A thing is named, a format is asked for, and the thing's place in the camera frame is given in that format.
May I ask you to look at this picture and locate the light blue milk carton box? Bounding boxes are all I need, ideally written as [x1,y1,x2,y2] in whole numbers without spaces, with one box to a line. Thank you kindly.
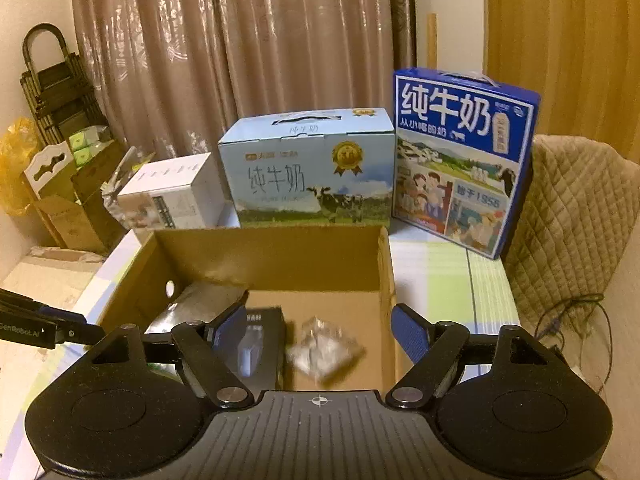
[218,107,396,226]

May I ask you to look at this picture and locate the crumpled bag of clutter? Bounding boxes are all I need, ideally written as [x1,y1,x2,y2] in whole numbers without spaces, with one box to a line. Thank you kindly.
[101,146,155,228]

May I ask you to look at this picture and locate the open brown cardboard box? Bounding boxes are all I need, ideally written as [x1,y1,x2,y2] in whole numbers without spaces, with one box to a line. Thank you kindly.
[98,226,397,392]

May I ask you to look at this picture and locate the checked tablecloth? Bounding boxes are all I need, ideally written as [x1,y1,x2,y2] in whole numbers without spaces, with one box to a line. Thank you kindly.
[1,220,518,479]

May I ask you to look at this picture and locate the black Flyco shaver box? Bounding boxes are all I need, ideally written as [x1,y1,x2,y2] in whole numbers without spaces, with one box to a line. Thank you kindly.
[213,307,286,398]

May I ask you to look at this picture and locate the clear plastic packet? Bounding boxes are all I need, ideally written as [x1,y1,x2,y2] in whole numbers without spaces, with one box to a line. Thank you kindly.
[285,318,366,385]

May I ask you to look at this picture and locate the wooden door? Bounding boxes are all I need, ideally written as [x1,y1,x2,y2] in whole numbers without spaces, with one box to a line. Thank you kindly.
[484,0,639,162]

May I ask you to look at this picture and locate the yellow plastic bag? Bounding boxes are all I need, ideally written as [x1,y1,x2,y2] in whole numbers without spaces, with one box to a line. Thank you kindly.
[0,117,42,217]

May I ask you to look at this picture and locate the white appliance box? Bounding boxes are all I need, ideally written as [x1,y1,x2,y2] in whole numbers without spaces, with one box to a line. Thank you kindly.
[117,153,226,230]

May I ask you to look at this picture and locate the quilted beige chair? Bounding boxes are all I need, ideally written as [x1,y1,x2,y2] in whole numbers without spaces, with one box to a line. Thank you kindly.
[503,134,639,327]

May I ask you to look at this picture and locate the floor cables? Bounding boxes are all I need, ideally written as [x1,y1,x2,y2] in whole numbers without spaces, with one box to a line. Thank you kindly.
[531,292,615,396]

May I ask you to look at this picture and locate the dark blue milk carton box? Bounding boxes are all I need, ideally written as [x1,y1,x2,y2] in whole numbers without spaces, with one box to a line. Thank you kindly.
[393,67,540,259]

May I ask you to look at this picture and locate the brown curtain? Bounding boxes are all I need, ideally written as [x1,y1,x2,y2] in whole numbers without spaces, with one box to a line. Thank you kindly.
[72,0,416,157]

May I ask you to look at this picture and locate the brown carton with handle cutout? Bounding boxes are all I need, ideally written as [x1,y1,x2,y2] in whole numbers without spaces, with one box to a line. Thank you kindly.
[22,141,125,255]

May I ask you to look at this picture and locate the green tissue packs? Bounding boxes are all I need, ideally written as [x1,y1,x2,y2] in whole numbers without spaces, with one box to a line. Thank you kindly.
[67,125,113,167]

